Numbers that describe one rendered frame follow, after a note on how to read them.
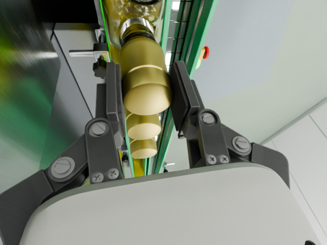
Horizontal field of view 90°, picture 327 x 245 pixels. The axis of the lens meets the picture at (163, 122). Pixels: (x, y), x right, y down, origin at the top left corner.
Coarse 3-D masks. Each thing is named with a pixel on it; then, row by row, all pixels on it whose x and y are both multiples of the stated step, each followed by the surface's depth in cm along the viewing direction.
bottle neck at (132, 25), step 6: (132, 18) 13; (138, 18) 13; (126, 24) 13; (132, 24) 13; (138, 24) 13; (144, 24) 13; (150, 24) 14; (126, 30) 13; (132, 30) 13; (138, 30) 12; (144, 30) 13; (150, 30) 13; (126, 36) 12; (132, 36) 12; (138, 36) 12; (144, 36) 12; (150, 36) 13; (126, 42) 12
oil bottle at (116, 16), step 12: (108, 0) 13; (120, 0) 13; (108, 12) 13; (120, 12) 13; (132, 12) 13; (144, 12) 13; (156, 12) 14; (108, 24) 14; (120, 24) 14; (156, 24) 14; (108, 36) 16; (120, 36) 14; (156, 36) 15; (120, 48) 16
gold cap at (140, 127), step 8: (128, 112) 16; (128, 120) 15; (136, 120) 15; (144, 120) 15; (152, 120) 15; (128, 128) 15; (136, 128) 15; (144, 128) 15; (152, 128) 16; (160, 128) 16; (128, 136) 16; (136, 136) 16; (144, 136) 17; (152, 136) 17
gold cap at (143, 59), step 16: (128, 48) 11; (144, 48) 11; (160, 48) 12; (128, 64) 10; (144, 64) 10; (160, 64) 11; (128, 80) 10; (144, 80) 9; (160, 80) 10; (128, 96) 10; (144, 96) 10; (160, 96) 10; (144, 112) 12
